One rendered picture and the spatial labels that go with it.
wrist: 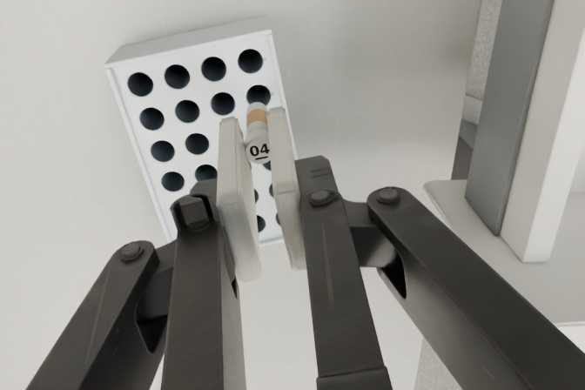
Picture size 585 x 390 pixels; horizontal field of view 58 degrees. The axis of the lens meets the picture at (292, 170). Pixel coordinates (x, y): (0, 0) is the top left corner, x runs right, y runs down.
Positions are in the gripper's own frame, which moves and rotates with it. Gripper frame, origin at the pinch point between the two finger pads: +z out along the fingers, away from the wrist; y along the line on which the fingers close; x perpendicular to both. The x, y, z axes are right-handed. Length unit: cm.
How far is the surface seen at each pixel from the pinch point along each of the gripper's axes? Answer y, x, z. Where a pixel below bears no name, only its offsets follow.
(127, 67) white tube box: -5.9, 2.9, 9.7
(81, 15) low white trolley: -8.2, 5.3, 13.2
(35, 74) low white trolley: -11.8, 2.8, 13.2
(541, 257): 10.2, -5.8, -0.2
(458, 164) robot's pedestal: 30, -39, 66
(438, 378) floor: 30, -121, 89
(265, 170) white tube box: -0.4, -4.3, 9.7
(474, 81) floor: 43, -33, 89
